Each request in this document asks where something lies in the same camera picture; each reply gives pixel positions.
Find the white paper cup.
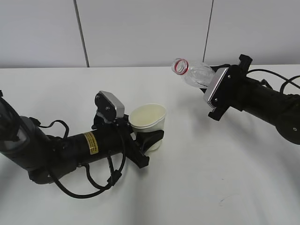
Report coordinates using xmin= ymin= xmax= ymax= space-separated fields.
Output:
xmin=129 ymin=103 xmax=167 ymax=151

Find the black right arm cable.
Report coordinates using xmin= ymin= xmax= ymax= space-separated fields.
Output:
xmin=247 ymin=68 xmax=300 ymax=94

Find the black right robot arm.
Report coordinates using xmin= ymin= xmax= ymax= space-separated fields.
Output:
xmin=202 ymin=54 xmax=300 ymax=144

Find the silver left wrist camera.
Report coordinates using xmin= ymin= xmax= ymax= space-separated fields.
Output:
xmin=95 ymin=90 xmax=125 ymax=123

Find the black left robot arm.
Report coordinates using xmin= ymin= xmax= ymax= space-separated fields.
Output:
xmin=0 ymin=91 xmax=164 ymax=184

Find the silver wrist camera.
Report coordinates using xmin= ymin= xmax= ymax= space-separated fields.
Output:
xmin=95 ymin=90 xmax=125 ymax=123
xmin=203 ymin=68 xmax=228 ymax=108

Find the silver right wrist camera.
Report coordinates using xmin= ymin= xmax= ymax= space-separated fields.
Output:
xmin=203 ymin=68 xmax=228 ymax=108

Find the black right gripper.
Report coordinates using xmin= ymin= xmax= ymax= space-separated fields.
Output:
xmin=208 ymin=54 xmax=252 ymax=121

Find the clear water bottle red label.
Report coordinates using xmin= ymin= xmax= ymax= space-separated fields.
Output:
xmin=171 ymin=58 xmax=216 ymax=89

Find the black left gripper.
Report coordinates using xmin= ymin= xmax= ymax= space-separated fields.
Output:
xmin=92 ymin=114 xmax=164 ymax=168

